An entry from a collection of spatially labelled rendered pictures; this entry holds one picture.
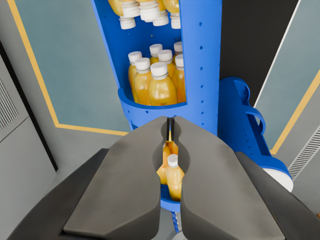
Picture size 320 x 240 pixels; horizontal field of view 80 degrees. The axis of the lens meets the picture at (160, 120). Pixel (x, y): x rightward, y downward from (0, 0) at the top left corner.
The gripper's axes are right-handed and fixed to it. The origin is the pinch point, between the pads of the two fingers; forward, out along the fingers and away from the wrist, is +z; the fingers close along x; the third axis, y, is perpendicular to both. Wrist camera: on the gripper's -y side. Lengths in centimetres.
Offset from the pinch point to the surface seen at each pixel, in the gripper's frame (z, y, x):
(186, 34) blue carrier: 27.5, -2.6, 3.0
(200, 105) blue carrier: 31.0, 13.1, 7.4
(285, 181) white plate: 51, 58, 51
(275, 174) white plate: 51, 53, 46
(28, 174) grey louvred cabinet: 145, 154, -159
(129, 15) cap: 36.6, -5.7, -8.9
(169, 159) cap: 38, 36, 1
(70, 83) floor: 169, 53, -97
